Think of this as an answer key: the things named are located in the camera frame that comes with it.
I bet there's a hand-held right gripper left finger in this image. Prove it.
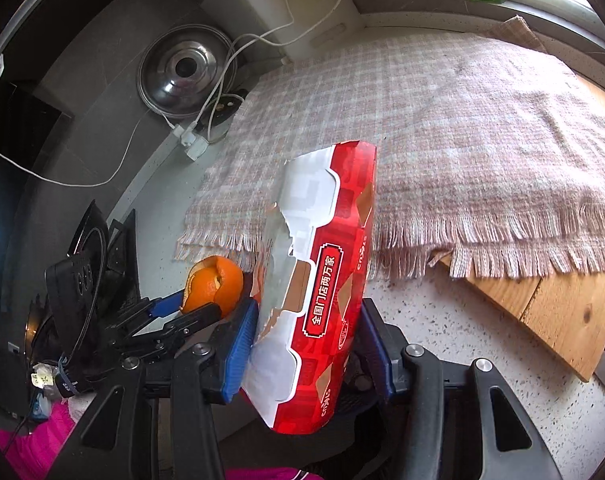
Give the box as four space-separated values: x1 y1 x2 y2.
47 297 260 480

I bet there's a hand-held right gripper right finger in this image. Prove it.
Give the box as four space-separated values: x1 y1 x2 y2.
359 297 565 480

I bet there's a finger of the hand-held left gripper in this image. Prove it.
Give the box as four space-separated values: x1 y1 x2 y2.
115 302 224 361
117 291 186 333

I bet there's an orange peel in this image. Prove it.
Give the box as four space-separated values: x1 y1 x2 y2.
181 255 244 318

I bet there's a red and white snack box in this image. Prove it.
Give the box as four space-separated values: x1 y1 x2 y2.
241 141 378 435

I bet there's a white power strip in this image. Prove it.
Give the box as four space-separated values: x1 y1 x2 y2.
170 122 213 161

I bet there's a wooden board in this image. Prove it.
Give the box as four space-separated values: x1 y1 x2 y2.
427 75 605 383

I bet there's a small black device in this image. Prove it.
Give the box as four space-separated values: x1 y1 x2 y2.
207 89 249 128

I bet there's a metal pot lid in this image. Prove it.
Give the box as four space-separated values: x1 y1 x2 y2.
136 24 239 122

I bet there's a pink checked fringed cloth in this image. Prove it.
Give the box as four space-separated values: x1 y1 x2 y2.
171 15 605 281

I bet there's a white plastic strip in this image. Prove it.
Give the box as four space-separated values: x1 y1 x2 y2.
0 0 78 96

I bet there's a white appliance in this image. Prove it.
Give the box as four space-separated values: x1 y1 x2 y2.
202 0 365 63

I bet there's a black braided cable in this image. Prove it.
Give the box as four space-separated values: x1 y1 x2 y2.
57 227 110 366

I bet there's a thin white cable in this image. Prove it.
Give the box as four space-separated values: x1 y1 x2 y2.
0 120 178 188

